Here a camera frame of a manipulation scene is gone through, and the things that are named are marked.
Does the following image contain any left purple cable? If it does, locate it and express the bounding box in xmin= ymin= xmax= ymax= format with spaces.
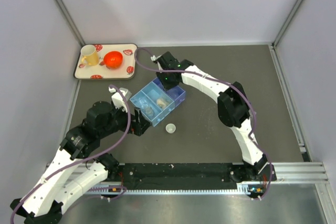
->
xmin=9 ymin=84 xmax=131 ymax=224

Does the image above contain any small glass bottle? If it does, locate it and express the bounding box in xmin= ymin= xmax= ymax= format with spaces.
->
xmin=144 ymin=106 xmax=155 ymax=118

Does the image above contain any blue plastic organizer box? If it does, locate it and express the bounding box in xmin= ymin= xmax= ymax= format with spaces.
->
xmin=130 ymin=78 xmax=186 ymax=127

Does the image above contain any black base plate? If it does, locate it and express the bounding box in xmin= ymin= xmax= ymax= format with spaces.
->
xmin=103 ymin=163 xmax=277 ymax=190

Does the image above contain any glass beaker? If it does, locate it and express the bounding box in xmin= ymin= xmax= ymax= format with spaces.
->
xmin=136 ymin=97 xmax=148 ymax=109

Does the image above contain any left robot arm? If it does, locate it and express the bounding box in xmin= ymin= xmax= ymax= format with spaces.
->
xmin=10 ymin=101 xmax=151 ymax=223

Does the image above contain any yellow mug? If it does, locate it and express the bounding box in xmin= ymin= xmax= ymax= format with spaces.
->
xmin=80 ymin=45 xmax=99 ymax=66

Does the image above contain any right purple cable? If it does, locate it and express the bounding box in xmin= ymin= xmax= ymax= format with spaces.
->
xmin=134 ymin=48 xmax=274 ymax=200

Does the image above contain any orange bowl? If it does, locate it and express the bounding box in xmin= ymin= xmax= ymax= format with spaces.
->
xmin=103 ymin=51 xmax=123 ymax=69

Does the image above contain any purple cable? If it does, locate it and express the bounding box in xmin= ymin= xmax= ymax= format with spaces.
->
xmin=9 ymin=84 xmax=131 ymax=224
xmin=134 ymin=48 xmax=274 ymax=200

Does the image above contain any strawberry pattern tray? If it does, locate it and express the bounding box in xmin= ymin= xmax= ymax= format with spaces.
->
xmin=73 ymin=44 xmax=138 ymax=80

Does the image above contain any white plastic funnel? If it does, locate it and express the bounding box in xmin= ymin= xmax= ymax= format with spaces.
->
xmin=165 ymin=123 xmax=176 ymax=134

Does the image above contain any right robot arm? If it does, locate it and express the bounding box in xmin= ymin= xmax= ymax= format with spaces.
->
xmin=151 ymin=52 xmax=268 ymax=180

